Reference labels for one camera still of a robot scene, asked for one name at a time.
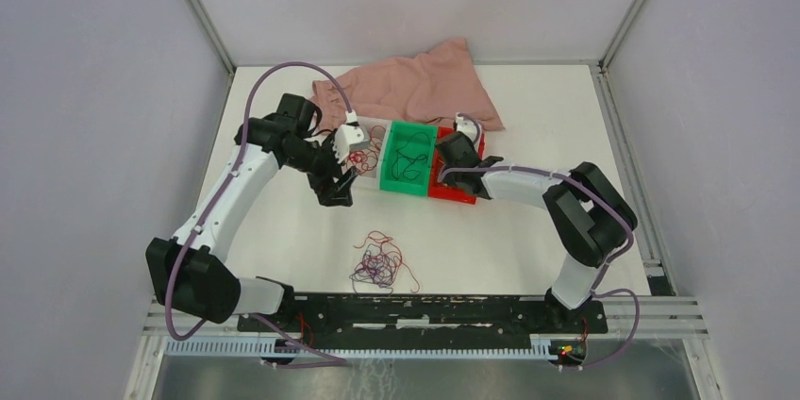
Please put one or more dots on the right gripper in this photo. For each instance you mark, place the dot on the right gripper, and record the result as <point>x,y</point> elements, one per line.
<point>450,179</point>

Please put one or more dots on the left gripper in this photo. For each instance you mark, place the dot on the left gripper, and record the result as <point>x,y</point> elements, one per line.
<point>330,196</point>

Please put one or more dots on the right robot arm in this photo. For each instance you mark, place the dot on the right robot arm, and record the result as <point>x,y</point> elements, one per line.
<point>594,223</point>

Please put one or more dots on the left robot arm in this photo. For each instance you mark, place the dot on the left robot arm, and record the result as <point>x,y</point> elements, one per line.
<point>188,270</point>

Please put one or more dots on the red plastic bin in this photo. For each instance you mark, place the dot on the red plastic bin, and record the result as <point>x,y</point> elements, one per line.
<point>439,190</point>

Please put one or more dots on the translucent white bin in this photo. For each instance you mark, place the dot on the translucent white bin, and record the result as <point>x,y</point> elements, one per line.
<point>368,162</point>

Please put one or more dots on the green plastic bin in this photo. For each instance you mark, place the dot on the green plastic bin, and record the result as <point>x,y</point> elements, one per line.
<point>408,158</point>

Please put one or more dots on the pink cloth shorts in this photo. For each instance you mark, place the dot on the pink cloth shorts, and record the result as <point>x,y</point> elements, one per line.
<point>430,88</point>

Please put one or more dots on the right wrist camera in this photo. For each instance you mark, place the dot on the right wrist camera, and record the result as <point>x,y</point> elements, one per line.
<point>470,127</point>

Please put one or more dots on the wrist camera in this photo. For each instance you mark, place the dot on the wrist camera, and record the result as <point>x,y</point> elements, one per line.
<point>348,138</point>
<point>470,127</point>

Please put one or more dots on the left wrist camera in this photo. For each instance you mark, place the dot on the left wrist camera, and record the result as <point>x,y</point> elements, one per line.
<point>348,138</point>

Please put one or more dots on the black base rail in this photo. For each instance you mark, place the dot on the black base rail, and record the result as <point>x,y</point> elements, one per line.
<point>394,321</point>

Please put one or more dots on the white cable duct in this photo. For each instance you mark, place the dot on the white cable duct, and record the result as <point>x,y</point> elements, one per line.
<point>266,347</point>

